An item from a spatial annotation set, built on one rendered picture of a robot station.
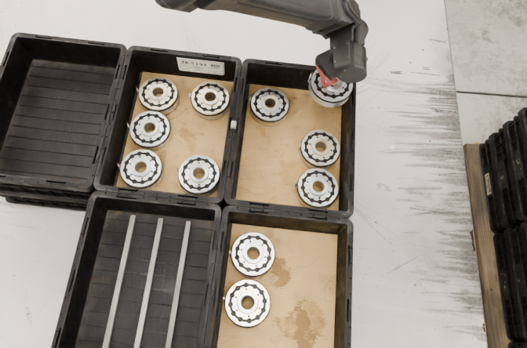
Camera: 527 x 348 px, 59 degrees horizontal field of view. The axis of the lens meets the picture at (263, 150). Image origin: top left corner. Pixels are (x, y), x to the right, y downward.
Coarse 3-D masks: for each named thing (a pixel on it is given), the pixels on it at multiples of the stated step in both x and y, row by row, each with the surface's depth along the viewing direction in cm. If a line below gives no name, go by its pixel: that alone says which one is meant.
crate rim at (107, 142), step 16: (144, 48) 120; (128, 64) 118; (240, 64) 120; (112, 112) 113; (112, 128) 111; (224, 160) 109; (96, 176) 106; (224, 176) 108; (112, 192) 105; (128, 192) 105; (144, 192) 105; (160, 192) 105; (224, 192) 107
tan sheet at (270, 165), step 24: (288, 96) 129; (288, 120) 126; (312, 120) 126; (336, 120) 127; (264, 144) 122; (288, 144) 123; (240, 168) 120; (264, 168) 120; (288, 168) 120; (336, 168) 121; (240, 192) 117; (264, 192) 117; (288, 192) 118
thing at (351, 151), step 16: (256, 64) 121; (272, 64) 121; (288, 64) 121; (304, 64) 121; (240, 80) 118; (240, 96) 116; (352, 96) 120; (240, 112) 115; (352, 112) 116; (352, 128) 115; (352, 144) 113; (352, 160) 111; (352, 176) 111; (352, 192) 108; (272, 208) 105; (288, 208) 106; (304, 208) 106; (320, 208) 106; (352, 208) 106
